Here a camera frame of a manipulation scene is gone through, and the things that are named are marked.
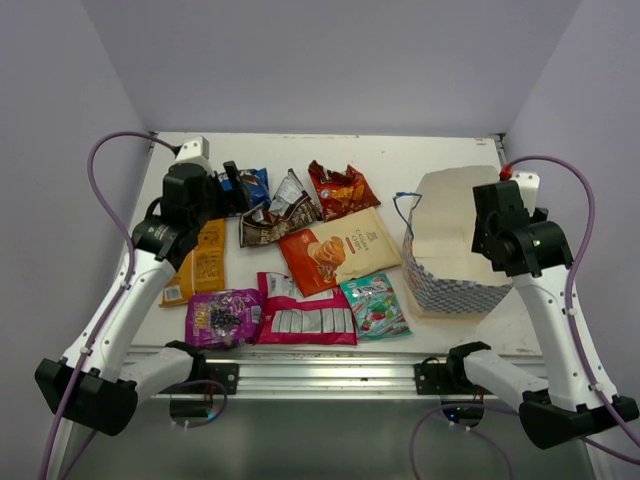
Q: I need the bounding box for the brown sea salt chip bag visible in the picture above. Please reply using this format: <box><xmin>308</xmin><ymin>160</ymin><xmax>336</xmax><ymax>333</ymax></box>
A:
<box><xmin>239</xmin><ymin>169</ymin><xmax>322</xmax><ymax>248</ymax></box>

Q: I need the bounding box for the blue checkered paper bag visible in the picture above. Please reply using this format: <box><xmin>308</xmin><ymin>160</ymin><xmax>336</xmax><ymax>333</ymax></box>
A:
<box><xmin>393</xmin><ymin>166</ymin><xmax>512</xmax><ymax>320</ymax></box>

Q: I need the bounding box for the orange cream cassava chips bag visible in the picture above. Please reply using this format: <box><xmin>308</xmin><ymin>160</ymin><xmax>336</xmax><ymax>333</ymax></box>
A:
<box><xmin>278</xmin><ymin>207</ymin><xmax>401</xmax><ymax>297</ymax></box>

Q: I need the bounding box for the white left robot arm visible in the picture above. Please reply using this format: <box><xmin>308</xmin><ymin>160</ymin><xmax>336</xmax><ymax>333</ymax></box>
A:
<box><xmin>35</xmin><ymin>161</ymin><xmax>250</xmax><ymax>436</ymax></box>

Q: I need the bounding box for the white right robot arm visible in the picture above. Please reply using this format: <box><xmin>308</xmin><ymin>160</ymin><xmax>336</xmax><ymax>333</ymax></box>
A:
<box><xmin>445</xmin><ymin>180</ymin><xmax>639</xmax><ymax>449</ymax></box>

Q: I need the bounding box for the blue Doritos chip bag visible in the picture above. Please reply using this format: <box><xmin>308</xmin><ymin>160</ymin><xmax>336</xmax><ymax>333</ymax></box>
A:
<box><xmin>217</xmin><ymin>168</ymin><xmax>271</xmax><ymax>216</ymax></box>

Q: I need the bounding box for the red torn chip bag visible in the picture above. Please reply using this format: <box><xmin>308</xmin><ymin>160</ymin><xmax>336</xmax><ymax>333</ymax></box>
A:
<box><xmin>308</xmin><ymin>160</ymin><xmax>381</xmax><ymax>222</ymax></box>

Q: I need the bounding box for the purple grape candy bag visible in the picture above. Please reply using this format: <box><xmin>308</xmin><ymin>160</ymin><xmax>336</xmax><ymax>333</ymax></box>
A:
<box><xmin>184</xmin><ymin>289</ymin><xmax>264</xmax><ymax>349</ymax></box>

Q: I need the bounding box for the pink snack bag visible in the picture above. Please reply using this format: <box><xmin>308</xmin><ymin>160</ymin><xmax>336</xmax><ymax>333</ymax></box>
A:
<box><xmin>256</xmin><ymin>272</ymin><xmax>357</xmax><ymax>346</ymax></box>

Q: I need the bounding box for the teal Fox's candy bag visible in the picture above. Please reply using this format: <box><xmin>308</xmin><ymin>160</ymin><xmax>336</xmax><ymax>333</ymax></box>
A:
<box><xmin>340</xmin><ymin>273</ymin><xmax>411</xmax><ymax>340</ymax></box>

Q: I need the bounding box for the orange yellow snack packet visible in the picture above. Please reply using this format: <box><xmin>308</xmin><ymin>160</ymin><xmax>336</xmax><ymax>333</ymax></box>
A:
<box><xmin>159</xmin><ymin>219</ymin><xmax>226</xmax><ymax>308</ymax></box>

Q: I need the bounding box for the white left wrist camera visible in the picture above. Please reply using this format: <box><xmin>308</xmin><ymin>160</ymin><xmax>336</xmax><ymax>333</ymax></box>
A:
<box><xmin>175</xmin><ymin>136</ymin><xmax>209</xmax><ymax>163</ymax></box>

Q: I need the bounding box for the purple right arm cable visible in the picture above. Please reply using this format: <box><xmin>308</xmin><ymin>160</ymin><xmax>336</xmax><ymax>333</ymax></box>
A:
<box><xmin>408</xmin><ymin>155</ymin><xmax>640</xmax><ymax>480</ymax></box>

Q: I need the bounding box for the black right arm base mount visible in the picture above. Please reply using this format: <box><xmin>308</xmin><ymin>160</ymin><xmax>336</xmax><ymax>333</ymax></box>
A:
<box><xmin>413</xmin><ymin>357</ymin><xmax>481</xmax><ymax>396</ymax></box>

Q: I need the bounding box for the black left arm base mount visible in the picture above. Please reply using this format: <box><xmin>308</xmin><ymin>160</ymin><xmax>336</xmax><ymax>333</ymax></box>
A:
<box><xmin>166</xmin><ymin>340</ymin><xmax>240</xmax><ymax>395</ymax></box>

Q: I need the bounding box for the aluminium table frame rail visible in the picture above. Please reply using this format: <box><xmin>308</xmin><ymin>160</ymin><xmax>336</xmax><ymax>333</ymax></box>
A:
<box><xmin>117</xmin><ymin>132</ymin><xmax>551</xmax><ymax>401</ymax></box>

